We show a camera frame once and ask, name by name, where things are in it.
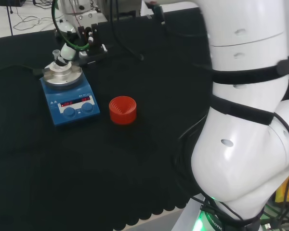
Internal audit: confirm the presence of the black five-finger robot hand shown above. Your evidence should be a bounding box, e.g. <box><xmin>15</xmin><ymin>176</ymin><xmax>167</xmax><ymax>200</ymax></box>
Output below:
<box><xmin>54</xmin><ymin>10</ymin><xmax>109</xmax><ymax>68</ymax></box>

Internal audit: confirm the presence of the heater with blue base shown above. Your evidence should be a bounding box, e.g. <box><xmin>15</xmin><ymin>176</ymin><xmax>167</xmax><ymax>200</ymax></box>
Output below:
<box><xmin>40</xmin><ymin>63</ymin><xmax>101</xmax><ymax>132</ymax></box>

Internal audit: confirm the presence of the round-bottom glass flask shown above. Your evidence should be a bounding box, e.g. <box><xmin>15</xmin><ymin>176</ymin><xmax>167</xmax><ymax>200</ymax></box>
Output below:
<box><xmin>52</xmin><ymin>49</ymin><xmax>71</xmax><ymax>72</ymax></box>

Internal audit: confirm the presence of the black box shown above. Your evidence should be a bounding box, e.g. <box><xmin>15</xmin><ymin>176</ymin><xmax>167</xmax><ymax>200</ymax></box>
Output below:
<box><xmin>0</xmin><ymin>0</ymin><xmax>27</xmax><ymax>8</ymax></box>

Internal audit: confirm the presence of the black bench cloth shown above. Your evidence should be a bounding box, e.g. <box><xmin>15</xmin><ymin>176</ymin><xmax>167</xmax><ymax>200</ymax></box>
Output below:
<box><xmin>0</xmin><ymin>6</ymin><xmax>216</xmax><ymax>231</ymax></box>

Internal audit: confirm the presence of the yellow stop button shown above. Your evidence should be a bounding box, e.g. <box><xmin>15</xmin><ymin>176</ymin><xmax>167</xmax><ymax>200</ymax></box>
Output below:
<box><xmin>274</xmin><ymin>169</ymin><xmax>289</xmax><ymax>205</ymax></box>

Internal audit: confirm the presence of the black looped bench cable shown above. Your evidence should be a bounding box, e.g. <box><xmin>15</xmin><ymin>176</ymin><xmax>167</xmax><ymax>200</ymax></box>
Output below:
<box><xmin>110</xmin><ymin>0</ymin><xmax>145</xmax><ymax>61</ymax></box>

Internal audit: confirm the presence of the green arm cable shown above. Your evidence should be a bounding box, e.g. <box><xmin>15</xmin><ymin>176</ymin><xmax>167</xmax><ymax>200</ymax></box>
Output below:
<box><xmin>51</xmin><ymin>0</ymin><xmax>90</xmax><ymax>51</ymax></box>

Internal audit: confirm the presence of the thin black floor cable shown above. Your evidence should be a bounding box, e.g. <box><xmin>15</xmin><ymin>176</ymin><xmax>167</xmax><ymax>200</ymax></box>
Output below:
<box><xmin>9</xmin><ymin>0</ymin><xmax>65</xmax><ymax>31</ymax></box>

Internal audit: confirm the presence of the black heater power cable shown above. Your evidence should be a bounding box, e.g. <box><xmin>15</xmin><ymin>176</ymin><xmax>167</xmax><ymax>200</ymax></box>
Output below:
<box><xmin>0</xmin><ymin>64</ymin><xmax>43</xmax><ymax>77</ymax></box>

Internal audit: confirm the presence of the red ribbed plastic ring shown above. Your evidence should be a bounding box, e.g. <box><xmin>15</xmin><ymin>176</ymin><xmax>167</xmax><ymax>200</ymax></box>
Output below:
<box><xmin>108</xmin><ymin>95</ymin><xmax>138</xmax><ymax>126</ymax></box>

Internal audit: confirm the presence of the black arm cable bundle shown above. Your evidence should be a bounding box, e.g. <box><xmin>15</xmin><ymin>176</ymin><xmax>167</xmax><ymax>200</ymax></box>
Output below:
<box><xmin>172</xmin><ymin>115</ymin><xmax>209</xmax><ymax>202</ymax></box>

